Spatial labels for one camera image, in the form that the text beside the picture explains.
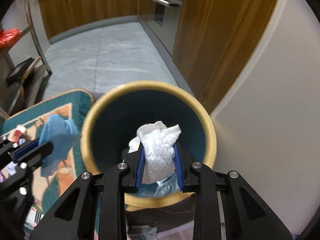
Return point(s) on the white refrigerator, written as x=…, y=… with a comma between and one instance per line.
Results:
x=267, y=125

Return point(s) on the teal orange patterned cushion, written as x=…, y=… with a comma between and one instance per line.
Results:
x=73, y=104

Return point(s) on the wooden kitchen cabinets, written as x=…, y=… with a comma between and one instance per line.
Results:
x=214, y=39

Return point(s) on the black box on shelf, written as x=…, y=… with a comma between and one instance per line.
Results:
x=19, y=71

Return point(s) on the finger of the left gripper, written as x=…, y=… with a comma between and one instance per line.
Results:
x=24, y=148
x=34, y=159

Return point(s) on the red plastic bag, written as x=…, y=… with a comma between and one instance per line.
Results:
x=9, y=37

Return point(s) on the stainless steel built-in oven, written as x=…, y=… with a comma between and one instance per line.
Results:
x=162, y=17

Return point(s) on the blue face mask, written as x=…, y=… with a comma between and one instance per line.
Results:
x=63, y=134

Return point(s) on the stainless steel shelf rack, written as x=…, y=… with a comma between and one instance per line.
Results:
x=28, y=88

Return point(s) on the white paper tissue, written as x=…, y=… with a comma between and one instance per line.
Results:
x=158, y=142

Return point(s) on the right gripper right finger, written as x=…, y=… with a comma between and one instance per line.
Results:
x=226, y=197

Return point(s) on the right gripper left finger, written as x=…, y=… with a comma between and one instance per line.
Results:
x=94, y=204

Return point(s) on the white medicine box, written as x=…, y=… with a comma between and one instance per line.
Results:
x=34, y=216

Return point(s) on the white wet wipes pack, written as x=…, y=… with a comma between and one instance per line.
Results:
x=161, y=188

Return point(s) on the teal trash bin yellow rim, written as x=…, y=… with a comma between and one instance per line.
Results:
x=114, y=119

